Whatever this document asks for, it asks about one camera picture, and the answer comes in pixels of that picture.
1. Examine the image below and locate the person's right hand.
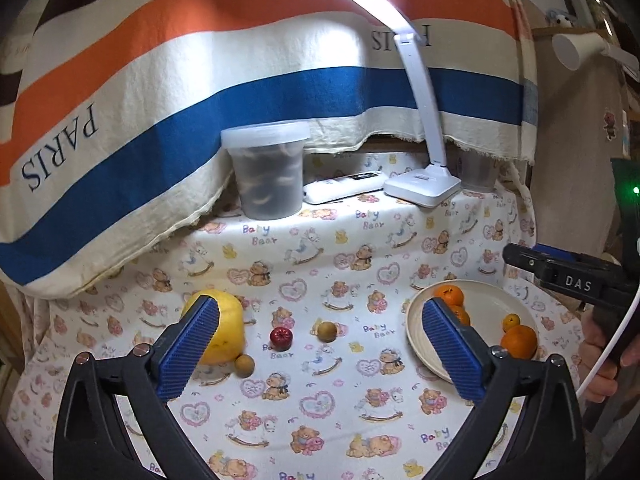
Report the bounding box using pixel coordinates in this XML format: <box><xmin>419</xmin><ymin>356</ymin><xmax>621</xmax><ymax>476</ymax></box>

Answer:
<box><xmin>580</xmin><ymin>317</ymin><xmax>623</xmax><ymax>403</ymax></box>

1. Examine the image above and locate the white remote control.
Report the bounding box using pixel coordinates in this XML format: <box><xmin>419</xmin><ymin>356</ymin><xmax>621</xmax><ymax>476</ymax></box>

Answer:
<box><xmin>303</xmin><ymin>172</ymin><xmax>388</xmax><ymax>206</ymax></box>

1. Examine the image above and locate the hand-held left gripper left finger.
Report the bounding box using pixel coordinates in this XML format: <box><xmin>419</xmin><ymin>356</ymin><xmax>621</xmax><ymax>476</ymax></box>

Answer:
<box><xmin>52</xmin><ymin>294</ymin><xmax>222</xmax><ymax>480</ymax></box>

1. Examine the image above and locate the white desk lamp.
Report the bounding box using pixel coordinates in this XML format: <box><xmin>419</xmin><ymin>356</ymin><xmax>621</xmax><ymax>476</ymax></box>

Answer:
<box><xmin>290</xmin><ymin>0</ymin><xmax>462</xmax><ymax>208</ymax></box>

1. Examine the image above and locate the white cable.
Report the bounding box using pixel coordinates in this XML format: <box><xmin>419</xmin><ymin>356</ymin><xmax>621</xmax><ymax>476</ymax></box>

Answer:
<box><xmin>575</xmin><ymin>240</ymin><xmax>640</xmax><ymax>398</ymax></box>

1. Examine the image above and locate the large orange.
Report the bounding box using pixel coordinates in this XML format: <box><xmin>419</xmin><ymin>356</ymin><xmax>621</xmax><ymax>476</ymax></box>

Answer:
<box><xmin>500</xmin><ymin>325</ymin><xmax>540</xmax><ymax>361</ymax></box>

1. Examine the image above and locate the large yellow apple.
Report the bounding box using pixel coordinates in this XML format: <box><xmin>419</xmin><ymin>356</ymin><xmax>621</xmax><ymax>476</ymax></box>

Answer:
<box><xmin>181</xmin><ymin>290</ymin><xmax>246</xmax><ymax>366</ymax></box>

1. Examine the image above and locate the cream round plate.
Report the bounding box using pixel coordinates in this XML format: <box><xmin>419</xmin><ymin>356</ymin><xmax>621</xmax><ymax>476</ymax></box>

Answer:
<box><xmin>406</xmin><ymin>280</ymin><xmax>543</xmax><ymax>386</ymax></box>

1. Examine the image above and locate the striped cloth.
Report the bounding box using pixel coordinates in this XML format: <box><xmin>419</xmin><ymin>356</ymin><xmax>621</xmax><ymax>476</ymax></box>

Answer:
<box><xmin>0</xmin><ymin>0</ymin><xmax>538</xmax><ymax>301</ymax></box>

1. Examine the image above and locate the bear print cloth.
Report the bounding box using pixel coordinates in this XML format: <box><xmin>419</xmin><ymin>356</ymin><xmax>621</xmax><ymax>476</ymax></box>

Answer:
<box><xmin>10</xmin><ymin>152</ymin><xmax>591</xmax><ymax>480</ymax></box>

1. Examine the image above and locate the lidded clear plastic container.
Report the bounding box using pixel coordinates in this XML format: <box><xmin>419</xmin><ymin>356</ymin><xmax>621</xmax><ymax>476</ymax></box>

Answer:
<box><xmin>221</xmin><ymin>122</ymin><xmax>311</xmax><ymax>220</ymax></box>

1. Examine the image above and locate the white wall spot lamp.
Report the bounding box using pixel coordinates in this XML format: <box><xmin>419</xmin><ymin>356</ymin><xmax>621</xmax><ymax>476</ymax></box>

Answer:
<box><xmin>552</xmin><ymin>30</ymin><xmax>640</xmax><ymax>73</ymax></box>

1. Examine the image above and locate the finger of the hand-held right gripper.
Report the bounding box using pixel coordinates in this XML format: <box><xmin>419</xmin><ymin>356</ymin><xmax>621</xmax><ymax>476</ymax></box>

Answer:
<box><xmin>502</xmin><ymin>242</ymin><xmax>550</xmax><ymax>285</ymax></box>
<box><xmin>534</xmin><ymin>243</ymin><xmax>608</xmax><ymax>264</ymax></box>

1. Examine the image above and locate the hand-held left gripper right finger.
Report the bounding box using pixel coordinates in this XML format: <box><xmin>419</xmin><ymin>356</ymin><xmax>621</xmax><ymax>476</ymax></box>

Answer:
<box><xmin>421</xmin><ymin>297</ymin><xmax>587</xmax><ymax>480</ymax></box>

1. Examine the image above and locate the wooden board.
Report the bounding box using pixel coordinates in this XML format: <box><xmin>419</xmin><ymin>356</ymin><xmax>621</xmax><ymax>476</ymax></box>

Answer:
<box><xmin>517</xmin><ymin>0</ymin><xmax>640</xmax><ymax>271</ymax></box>

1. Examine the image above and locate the small red fruit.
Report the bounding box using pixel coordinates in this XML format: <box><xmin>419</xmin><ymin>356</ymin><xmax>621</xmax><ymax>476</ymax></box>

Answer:
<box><xmin>270</xmin><ymin>326</ymin><xmax>294</xmax><ymax>352</ymax></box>

